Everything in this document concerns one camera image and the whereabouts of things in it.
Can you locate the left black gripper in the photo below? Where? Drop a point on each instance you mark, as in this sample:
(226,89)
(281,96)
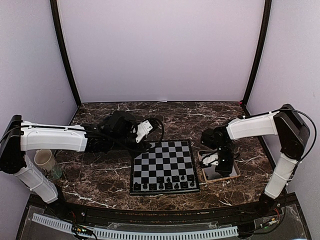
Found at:
(144,146)

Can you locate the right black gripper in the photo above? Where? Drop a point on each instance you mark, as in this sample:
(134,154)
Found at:
(226,170)

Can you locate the wooden tray with dark base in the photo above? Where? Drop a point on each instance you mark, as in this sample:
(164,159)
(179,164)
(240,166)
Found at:
(209,171)

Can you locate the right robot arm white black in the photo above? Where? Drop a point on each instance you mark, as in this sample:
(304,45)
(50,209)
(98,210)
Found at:
(293,134)

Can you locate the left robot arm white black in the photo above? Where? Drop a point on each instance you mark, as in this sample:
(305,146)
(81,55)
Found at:
(22,136)

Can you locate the black grey chess board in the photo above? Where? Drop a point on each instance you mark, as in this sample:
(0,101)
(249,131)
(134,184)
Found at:
(165,159)

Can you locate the small green circuit board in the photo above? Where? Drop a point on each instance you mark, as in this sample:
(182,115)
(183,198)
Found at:
(78,229)

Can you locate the beige paper cup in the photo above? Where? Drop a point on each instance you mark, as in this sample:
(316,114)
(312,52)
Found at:
(44,158)

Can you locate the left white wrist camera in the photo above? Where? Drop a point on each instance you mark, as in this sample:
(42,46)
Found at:
(143,129)

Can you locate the black front rail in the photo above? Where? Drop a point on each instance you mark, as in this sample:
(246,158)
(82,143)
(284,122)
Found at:
(101,215)

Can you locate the white slotted cable duct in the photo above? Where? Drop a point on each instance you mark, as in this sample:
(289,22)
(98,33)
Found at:
(99,233)

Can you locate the left black frame post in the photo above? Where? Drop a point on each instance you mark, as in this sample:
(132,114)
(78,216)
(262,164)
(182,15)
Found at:
(63,51)

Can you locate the black frame post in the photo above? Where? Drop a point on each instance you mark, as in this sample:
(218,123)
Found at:
(259,51)
(63,51)

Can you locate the right black frame post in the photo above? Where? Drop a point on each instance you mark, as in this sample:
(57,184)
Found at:
(259,51)

